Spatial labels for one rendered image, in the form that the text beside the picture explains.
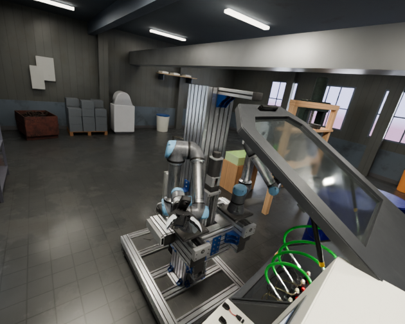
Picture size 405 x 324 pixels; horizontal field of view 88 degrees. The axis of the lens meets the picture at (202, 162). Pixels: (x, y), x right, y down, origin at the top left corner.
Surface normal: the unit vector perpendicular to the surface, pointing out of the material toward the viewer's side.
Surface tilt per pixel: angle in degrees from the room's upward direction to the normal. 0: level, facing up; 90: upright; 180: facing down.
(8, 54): 90
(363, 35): 90
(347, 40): 90
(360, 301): 0
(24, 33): 90
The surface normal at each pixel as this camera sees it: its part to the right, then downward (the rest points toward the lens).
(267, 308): -0.70, 0.15
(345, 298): 0.13, -0.93
